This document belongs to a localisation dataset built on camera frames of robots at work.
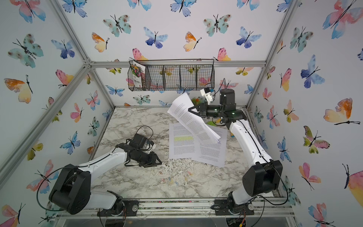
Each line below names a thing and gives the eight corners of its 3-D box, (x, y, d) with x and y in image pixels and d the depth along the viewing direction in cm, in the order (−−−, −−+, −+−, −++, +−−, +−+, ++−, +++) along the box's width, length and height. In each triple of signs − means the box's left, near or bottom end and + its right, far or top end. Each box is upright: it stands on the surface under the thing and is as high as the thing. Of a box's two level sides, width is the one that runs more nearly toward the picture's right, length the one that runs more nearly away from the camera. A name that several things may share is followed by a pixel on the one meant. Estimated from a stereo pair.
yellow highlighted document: (169, 159, 94) (166, 147, 82) (171, 126, 111) (169, 113, 99) (196, 159, 94) (198, 147, 82) (195, 126, 111) (196, 113, 99)
